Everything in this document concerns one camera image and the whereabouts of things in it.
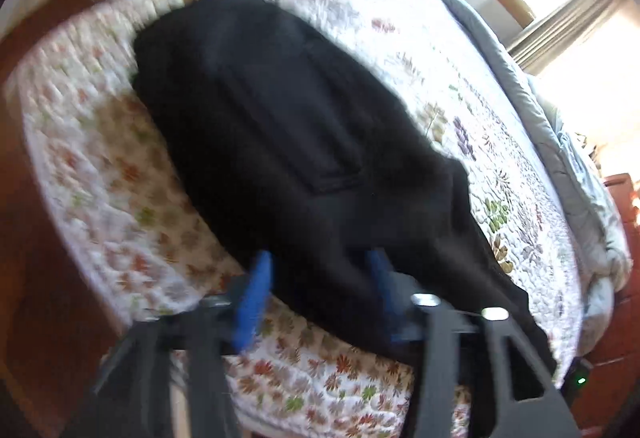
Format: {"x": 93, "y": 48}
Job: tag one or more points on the grey curtain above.
{"x": 565, "y": 22}

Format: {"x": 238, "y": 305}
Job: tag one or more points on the wooden headboard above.
{"x": 620, "y": 190}

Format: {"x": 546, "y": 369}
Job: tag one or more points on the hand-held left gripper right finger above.
{"x": 381, "y": 288}

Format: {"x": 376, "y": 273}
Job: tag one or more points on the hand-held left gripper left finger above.
{"x": 252, "y": 298}

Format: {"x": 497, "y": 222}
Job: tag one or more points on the black pants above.
{"x": 280, "y": 142}

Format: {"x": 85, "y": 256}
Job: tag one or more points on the grey-blue duvet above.
{"x": 570, "y": 157}

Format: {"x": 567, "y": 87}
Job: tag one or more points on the floral quilted bedspread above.
{"x": 100, "y": 167}

